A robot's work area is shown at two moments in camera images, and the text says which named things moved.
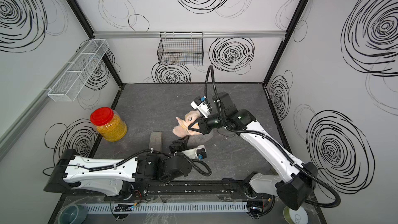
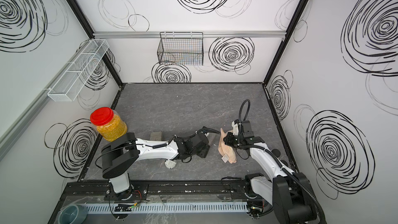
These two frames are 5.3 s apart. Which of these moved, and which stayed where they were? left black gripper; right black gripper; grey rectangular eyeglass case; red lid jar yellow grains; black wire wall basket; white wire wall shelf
Moved: left black gripper; right black gripper
Stayed: grey rectangular eyeglass case; red lid jar yellow grains; black wire wall basket; white wire wall shelf
